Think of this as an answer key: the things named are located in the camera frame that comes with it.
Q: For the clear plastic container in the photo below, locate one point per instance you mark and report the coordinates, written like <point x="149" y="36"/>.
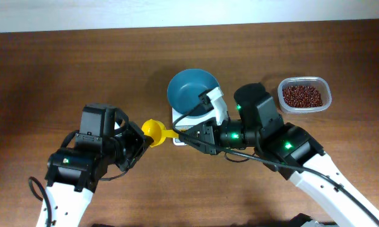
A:
<point x="320" y="84"/>

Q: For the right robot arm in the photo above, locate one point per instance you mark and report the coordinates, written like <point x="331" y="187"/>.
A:
<point x="262" y="135"/>

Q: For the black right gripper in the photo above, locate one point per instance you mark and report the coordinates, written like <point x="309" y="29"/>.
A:
<point x="206" y="137"/>

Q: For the yellow plastic measuring scoop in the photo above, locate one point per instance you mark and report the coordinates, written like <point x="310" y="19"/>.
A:
<point x="158" y="132"/>

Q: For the white digital kitchen scale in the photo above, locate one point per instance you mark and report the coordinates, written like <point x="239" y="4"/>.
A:
<point x="188" y="122"/>

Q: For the red adzuki beans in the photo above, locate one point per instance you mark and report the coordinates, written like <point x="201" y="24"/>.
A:
<point x="302" y="97"/>

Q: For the blue-grey bowl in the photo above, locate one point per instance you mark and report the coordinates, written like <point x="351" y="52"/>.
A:
<point x="185" y="87"/>

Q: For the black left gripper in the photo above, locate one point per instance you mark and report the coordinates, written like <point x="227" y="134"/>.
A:
<point x="135" y="139"/>

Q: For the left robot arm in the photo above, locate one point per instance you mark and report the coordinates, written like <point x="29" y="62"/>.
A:
<point x="106" y="137"/>

